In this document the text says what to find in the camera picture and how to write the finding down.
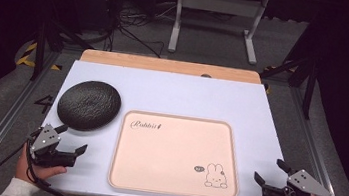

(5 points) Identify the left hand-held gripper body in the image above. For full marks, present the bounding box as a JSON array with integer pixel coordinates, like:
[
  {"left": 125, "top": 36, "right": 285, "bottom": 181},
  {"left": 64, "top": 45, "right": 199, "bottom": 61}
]
[{"left": 24, "top": 121, "right": 81, "bottom": 171}]

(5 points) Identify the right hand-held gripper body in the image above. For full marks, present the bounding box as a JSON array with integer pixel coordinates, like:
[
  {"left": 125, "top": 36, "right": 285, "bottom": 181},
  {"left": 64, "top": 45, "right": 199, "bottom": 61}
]
[{"left": 260, "top": 164, "right": 339, "bottom": 196}]

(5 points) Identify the black round textured plate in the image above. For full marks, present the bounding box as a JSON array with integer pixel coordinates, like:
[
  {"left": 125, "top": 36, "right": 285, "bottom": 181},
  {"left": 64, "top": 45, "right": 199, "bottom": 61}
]
[{"left": 54, "top": 76, "right": 125, "bottom": 136}]

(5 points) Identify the person's left hand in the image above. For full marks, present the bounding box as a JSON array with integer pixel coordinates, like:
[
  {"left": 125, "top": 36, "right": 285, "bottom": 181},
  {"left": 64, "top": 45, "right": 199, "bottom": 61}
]
[{"left": 14, "top": 144, "right": 70, "bottom": 189}]

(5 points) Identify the black floor tape mark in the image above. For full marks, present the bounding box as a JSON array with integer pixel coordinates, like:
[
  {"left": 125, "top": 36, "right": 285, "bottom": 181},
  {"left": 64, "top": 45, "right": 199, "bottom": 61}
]
[{"left": 33, "top": 93, "right": 56, "bottom": 116}]

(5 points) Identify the yellow black floor tape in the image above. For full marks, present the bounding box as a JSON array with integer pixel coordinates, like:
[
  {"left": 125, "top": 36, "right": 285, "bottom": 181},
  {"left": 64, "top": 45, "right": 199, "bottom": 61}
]
[{"left": 14, "top": 40, "right": 66, "bottom": 72}]

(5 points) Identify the black tripod stand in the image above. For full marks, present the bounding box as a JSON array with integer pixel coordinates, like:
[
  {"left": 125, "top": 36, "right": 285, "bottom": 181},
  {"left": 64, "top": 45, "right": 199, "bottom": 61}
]
[
  {"left": 27, "top": 15, "right": 99, "bottom": 90},
  {"left": 254, "top": 50, "right": 320, "bottom": 121}
]

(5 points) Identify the pink tray with rabbit print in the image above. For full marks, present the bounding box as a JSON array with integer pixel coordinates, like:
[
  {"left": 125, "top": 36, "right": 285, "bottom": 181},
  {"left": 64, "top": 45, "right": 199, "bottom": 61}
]
[{"left": 106, "top": 107, "right": 248, "bottom": 196}]

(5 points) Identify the wooden desk board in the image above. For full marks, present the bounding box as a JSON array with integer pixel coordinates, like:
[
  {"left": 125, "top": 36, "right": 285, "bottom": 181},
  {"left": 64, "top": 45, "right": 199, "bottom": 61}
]
[{"left": 79, "top": 48, "right": 263, "bottom": 85}]

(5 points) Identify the white metal stand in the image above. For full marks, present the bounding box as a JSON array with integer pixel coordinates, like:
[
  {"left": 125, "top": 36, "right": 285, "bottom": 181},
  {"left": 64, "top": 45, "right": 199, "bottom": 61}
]
[{"left": 166, "top": 0, "right": 270, "bottom": 67}]

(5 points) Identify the aluminium rail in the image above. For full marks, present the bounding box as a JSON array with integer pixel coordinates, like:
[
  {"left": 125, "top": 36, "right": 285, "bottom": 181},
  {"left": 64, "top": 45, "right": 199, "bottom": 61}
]
[
  {"left": 0, "top": 43, "right": 64, "bottom": 196},
  {"left": 274, "top": 85, "right": 349, "bottom": 196}
]

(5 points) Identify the thick black gripper cable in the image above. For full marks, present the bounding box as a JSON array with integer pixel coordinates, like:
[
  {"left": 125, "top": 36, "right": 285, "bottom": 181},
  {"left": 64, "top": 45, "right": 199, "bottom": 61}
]
[{"left": 18, "top": 138, "right": 84, "bottom": 196}]

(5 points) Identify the bundle of black floor cables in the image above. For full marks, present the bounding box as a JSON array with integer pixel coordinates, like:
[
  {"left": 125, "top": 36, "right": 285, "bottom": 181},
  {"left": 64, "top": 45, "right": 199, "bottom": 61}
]
[{"left": 101, "top": 0, "right": 172, "bottom": 60}]

